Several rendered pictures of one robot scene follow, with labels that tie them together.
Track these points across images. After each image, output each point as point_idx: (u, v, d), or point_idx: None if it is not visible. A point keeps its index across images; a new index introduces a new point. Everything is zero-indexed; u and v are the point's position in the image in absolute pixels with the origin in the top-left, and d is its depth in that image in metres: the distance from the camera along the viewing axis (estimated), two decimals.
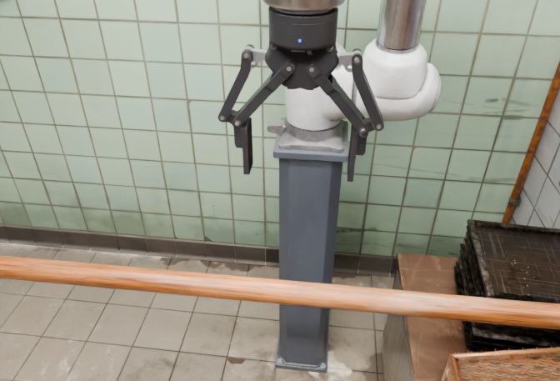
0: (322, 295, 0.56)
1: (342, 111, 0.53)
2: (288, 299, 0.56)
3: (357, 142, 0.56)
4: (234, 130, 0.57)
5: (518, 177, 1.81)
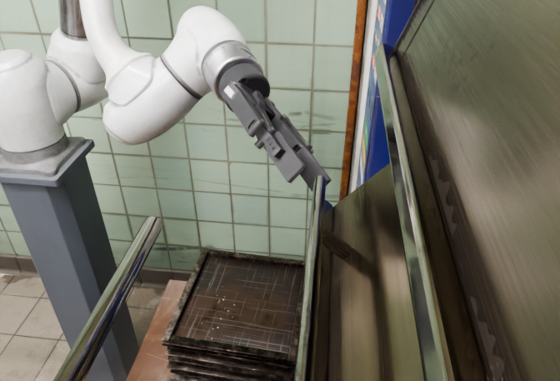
0: None
1: None
2: None
3: (271, 149, 0.59)
4: None
5: (339, 195, 1.70)
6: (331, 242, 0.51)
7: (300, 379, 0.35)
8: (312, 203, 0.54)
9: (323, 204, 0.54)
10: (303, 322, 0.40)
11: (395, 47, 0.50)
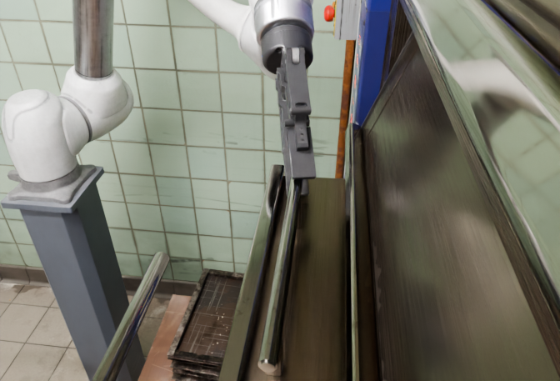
0: None
1: (287, 105, 0.60)
2: None
3: (295, 137, 0.57)
4: (287, 158, 0.65)
5: None
6: None
7: (278, 317, 0.39)
8: None
9: None
10: (283, 270, 0.43)
11: (362, 125, 0.61)
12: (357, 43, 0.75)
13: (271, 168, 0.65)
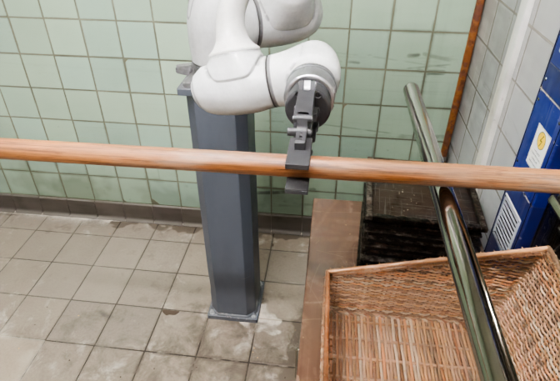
0: (113, 152, 0.61)
1: None
2: (84, 157, 0.61)
3: (295, 141, 0.60)
4: None
5: (445, 133, 1.86)
6: None
7: None
8: None
9: None
10: None
11: None
12: None
13: None
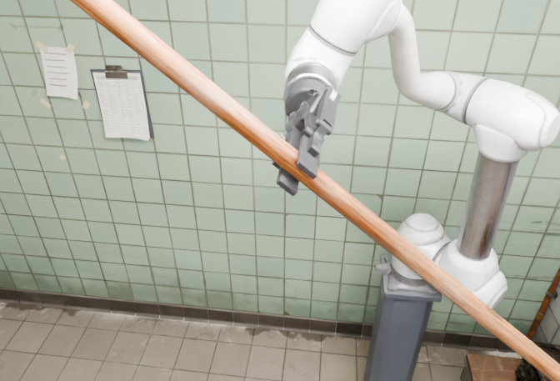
0: (141, 34, 0.51)
1: (304, 124, 0.65)
2: (105, 15, 0.50)
3: (307, 142, 0.60)
4: None
5: (556, 278, 2.22)
6: None
7: None
8: None
9: None
10: None
11: None
12: None
13: None
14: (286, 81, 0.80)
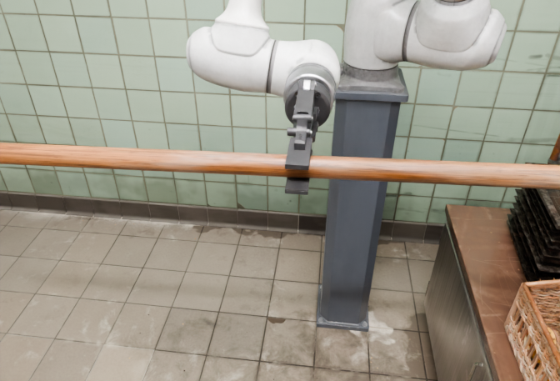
0: (112, 155, 0.61)
1: None
2: (83, 160, 0.61)
3: (295, 141, 0.60)
4: None
5: (559, 137, 1.81)
6: None
7: None
8: None
9: None
10: None
11: None
12: None
13: None
14: None
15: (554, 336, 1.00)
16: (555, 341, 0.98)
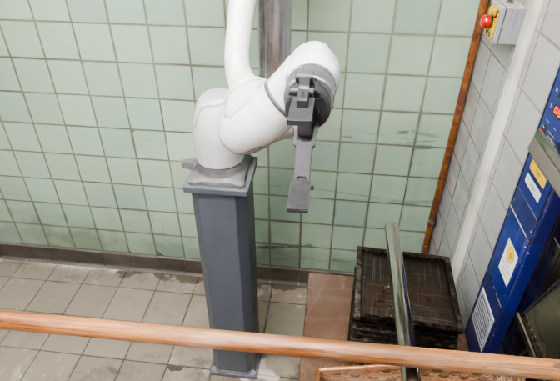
0: (143, 333, 0.72)
1: None
2: (119, 337, 0.73)
3: (297, 100, 0.59)
4: None
5: (433, 201, 1.98)
6: None
7: None
8: None
9: None
10: None
11: None
12: None
13: (540, 131, 0.80)
14: None
15: None
16: None
